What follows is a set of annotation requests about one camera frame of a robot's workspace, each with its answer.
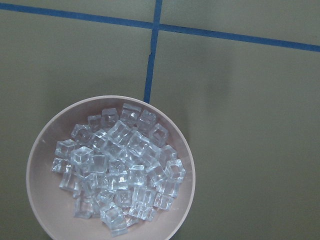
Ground clear ice cubes pile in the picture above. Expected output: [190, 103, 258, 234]
[51, 103, 186, 237]

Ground pink bowl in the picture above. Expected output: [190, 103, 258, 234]
[26, 95, 196, 240]

